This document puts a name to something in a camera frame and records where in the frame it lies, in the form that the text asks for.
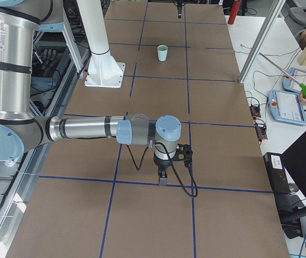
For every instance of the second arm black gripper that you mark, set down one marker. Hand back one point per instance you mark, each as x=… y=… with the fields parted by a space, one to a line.
x=161 y=163

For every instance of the mint green cup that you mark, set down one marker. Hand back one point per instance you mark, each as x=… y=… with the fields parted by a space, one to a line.
x=162 y=48
x=162 y=55

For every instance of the black power strip right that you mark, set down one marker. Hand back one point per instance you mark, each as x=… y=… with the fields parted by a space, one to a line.
x=261 y=132

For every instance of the black box with label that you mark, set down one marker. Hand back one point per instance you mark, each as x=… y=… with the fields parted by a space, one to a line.
x=276 y=173

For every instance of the blue teach pendant near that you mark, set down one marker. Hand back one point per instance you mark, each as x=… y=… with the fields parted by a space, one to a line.
x=285 y=107

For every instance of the blue teach pendant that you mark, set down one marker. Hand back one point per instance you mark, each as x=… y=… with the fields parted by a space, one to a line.
x=290 y=85
x=285 y=107

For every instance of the blue teach pendant far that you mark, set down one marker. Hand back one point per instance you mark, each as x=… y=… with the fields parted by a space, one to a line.
x=290 y=85

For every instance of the grabber tool silver green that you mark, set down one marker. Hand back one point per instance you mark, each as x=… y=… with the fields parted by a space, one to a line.
x=302 y=85

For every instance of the red cylinder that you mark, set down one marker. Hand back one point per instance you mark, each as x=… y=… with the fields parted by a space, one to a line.
x=234 y=11

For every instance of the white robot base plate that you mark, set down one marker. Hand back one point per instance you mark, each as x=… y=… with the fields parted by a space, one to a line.
x=105 y=72

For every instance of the black hanging camera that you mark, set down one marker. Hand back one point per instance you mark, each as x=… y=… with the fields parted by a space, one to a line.
x=179 y=5

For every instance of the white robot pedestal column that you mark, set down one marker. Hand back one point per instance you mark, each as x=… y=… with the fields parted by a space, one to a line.
x=94 y=25

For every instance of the grey aluminium post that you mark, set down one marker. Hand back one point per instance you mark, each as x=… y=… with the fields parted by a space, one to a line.
x=263 y=33

